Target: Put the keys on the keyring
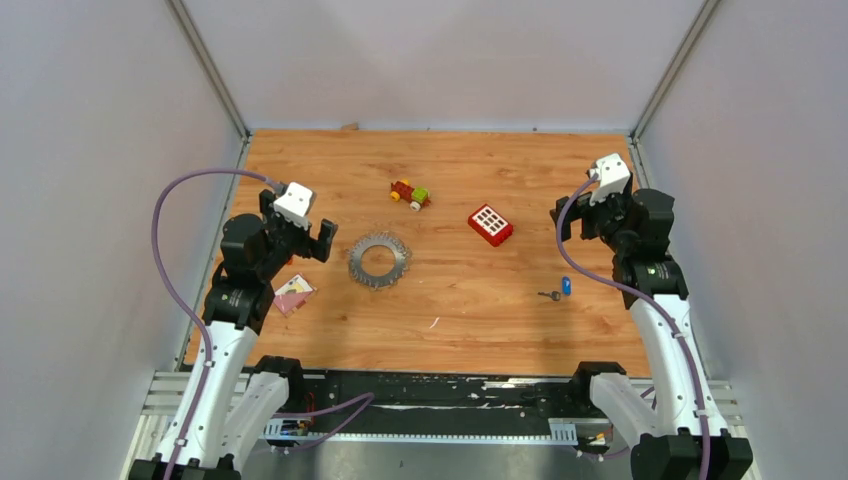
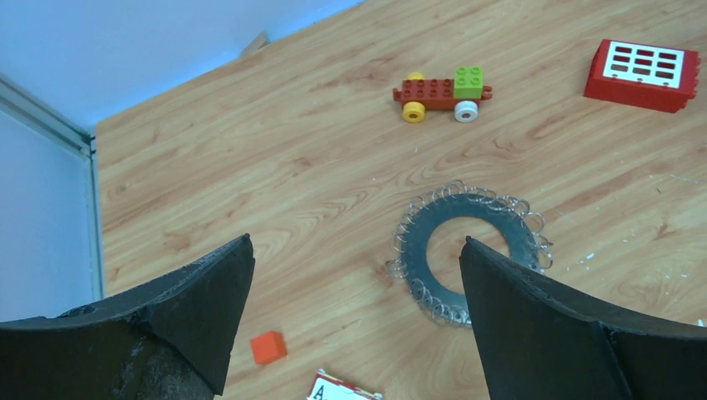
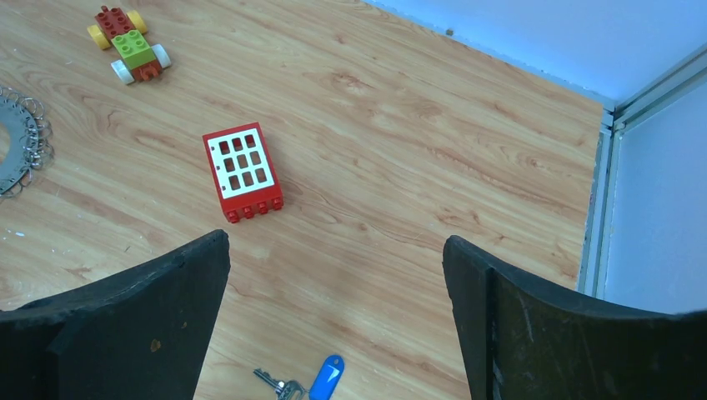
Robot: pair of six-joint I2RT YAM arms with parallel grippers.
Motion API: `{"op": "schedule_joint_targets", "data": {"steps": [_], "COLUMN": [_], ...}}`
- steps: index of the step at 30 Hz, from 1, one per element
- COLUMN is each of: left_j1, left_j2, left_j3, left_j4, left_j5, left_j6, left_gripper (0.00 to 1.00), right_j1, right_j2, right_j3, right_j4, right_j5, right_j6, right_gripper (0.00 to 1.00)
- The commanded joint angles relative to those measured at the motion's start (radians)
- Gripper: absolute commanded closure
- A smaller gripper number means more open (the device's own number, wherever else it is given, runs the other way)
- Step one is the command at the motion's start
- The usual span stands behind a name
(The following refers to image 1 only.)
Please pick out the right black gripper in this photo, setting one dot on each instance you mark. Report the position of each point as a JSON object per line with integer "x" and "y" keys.
{"x": 580, "y": 208}

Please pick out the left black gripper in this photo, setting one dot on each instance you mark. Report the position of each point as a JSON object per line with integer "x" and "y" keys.
{"x": 318, "y": 249}

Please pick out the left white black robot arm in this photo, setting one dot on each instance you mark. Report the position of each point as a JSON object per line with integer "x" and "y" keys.
{"x": 210, "y": 436}

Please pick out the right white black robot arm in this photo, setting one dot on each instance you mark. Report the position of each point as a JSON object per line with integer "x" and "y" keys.
{"x": 683, "y": 435}

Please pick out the pink card packet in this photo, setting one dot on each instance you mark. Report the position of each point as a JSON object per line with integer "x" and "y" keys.
{"x": 293, "y": 294}

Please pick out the red white window brick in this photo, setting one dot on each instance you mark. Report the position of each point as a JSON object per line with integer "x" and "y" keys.
{"x": 490, "y": 225}

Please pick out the toy brick car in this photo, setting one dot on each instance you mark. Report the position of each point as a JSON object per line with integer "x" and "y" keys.
{"x": 417, "y": 198}

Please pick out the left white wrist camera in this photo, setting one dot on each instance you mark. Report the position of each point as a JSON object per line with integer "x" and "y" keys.
{"x": 294, "y": 204}

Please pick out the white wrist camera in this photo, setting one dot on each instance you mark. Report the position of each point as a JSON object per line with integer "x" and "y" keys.
{"x": 294, "y": 204}
{"x": 612, "y": 176}

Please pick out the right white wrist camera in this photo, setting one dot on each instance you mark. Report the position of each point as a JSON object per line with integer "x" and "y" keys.
{"x": 612, "y": 176}

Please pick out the grey slotted cable duct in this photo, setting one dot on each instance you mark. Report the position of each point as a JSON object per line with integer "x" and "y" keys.
{"x": 560, "y": 434}

